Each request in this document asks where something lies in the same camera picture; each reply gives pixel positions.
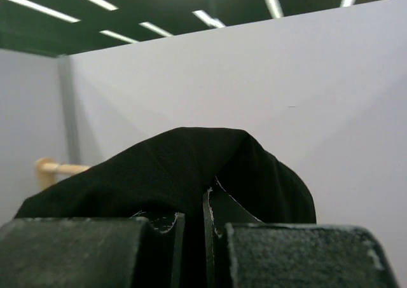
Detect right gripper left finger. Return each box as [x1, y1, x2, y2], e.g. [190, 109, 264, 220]
[1, 212, 185, 287]

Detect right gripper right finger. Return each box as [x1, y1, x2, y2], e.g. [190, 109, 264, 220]
[203, 188, 398, 287]

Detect black trousers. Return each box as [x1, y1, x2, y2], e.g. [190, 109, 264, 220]
[16, 127, 316, 287]

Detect wooden clothes rack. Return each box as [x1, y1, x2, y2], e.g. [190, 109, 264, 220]
[34, 157, 90, 191]

